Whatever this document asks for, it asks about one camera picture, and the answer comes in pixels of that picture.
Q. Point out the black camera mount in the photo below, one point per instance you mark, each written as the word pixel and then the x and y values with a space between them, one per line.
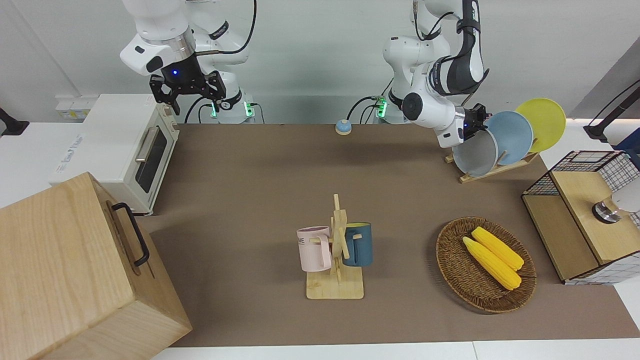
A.
pixel 600 131
pixel 10 125

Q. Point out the light blue plate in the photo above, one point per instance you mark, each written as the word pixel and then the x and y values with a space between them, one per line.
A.
pixel 512 137

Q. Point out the yellow corn cob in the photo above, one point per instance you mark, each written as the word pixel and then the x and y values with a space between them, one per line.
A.
pixel 492 264
pixel 500 248

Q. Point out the dark teal mug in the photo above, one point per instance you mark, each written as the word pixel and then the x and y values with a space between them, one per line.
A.
pixel 361 245

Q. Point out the wooden plate rack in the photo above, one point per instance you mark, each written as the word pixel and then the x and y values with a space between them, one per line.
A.
pixel 515 163

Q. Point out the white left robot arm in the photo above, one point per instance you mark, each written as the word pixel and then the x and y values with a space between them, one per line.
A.
pixel 430 55

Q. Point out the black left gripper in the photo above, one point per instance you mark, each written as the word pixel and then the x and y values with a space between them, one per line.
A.
pixel 471 122

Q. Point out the white toaster oven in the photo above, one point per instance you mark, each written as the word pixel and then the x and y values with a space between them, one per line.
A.
pixel 110 145

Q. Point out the pink mug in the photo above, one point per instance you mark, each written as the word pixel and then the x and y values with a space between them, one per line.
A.
pixel 312 250

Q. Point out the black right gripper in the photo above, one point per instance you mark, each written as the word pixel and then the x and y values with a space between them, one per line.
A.
pixel 182 75

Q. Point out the light wooden box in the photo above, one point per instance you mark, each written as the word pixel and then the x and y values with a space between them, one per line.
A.
pixel 65 260

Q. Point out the brown table mat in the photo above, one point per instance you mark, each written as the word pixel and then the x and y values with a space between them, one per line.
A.
pixel 250 200

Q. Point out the grey bowl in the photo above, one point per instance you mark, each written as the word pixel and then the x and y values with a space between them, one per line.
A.
pixel 475 155

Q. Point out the wooden mug stand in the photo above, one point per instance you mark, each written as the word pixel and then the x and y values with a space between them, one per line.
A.
pixel 335 287

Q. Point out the brown wicker basket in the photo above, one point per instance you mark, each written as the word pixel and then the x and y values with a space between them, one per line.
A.
pixel 465 285

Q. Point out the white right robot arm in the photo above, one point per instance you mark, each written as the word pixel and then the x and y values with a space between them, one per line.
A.
pixel 160 30

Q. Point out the blue service bell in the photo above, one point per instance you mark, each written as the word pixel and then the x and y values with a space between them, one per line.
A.
pixel 343 127

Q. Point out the yellow plate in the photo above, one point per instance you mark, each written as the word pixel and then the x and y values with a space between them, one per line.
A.
pixel 545 122

